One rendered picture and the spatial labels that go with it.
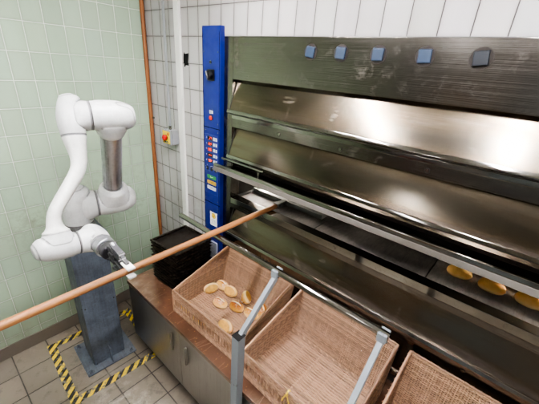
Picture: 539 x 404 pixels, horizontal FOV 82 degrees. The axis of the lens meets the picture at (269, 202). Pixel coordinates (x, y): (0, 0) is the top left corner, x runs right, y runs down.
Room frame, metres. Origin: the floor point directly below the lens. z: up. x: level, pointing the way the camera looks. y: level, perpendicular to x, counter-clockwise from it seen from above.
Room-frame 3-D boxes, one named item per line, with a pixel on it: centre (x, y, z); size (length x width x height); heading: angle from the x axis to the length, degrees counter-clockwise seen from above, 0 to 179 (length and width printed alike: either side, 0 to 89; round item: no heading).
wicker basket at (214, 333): (1.44, 0.17, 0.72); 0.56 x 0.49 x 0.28; 52
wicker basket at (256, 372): (1.04, -0.28, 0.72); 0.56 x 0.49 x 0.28; 49
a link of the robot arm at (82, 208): (1.59, 1.10, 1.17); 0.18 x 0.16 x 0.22; 127
